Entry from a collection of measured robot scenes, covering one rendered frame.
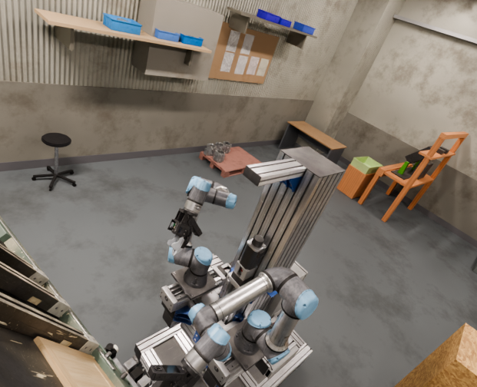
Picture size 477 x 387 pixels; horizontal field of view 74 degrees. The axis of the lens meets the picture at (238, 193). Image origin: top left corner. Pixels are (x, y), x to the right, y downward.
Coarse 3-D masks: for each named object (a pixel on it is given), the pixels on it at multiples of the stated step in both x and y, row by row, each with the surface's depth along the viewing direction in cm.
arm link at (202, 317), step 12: (264, 276) 134; (276, 276) 134; (240, 288) 131; (252, 288) 130; (264, 288) 132; (276, 288) 135; (228, 300) 126; (240, 300) 127; (252, 300) 130; (192, 312) 122; (204, 312) 121; (216, 312) 122; (228, 312) 124; (192, 324) 122; (204, 324) 118
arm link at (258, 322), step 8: (256, 312) 165; (264, 312) 166; (248, 320) 163; (256, 320) 160; (264, 320) 161; (248, 328) 162; (256, 328) 159; (264, 328) 159; (272, 328) 161; (248, 336) 164; (256, 336) 159
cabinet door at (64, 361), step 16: (48, 352) 115; (64, 352) 128; (80, 352) 146; (64, 368) 116; (80, 368) 131; (96, 368) 149; (64, 384) 109; (80, 384) 117; (96, 384) 132; (112, 384) 150
